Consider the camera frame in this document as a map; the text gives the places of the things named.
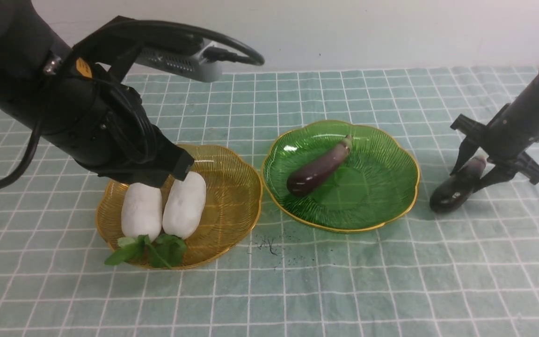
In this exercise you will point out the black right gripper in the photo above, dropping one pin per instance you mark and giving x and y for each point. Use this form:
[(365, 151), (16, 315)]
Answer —
[(505, 141)]

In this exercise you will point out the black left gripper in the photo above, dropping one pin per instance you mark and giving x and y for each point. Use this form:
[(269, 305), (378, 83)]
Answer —
[(102, 125)]

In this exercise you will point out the purple eggplant without stem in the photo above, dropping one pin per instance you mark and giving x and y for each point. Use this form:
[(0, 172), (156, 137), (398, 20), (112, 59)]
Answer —
[(456, 190)]

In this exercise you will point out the white radish green leaves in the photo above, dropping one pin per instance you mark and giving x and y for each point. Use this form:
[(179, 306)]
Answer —
[(141, 223)]

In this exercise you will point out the white radish with leaves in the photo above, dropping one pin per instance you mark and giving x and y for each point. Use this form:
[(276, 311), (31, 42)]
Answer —
[(181, 217)]

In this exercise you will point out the purple eggplant with green stem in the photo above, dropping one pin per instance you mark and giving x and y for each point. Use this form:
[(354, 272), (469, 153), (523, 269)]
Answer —
[(311, 176)]

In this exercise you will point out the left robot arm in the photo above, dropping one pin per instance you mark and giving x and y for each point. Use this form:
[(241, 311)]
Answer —
[(29, 48)]

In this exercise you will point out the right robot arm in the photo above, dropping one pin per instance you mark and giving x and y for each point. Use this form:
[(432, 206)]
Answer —
[(527, 102)]

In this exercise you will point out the green glass plate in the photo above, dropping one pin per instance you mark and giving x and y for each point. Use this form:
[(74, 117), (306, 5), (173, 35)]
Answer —
[(377, 184)]

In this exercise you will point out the amber glass plate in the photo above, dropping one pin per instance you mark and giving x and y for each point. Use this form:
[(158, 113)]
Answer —
[(232, 208)]

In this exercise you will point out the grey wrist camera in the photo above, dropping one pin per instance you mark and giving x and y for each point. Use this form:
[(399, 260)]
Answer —
[(194, 67)]

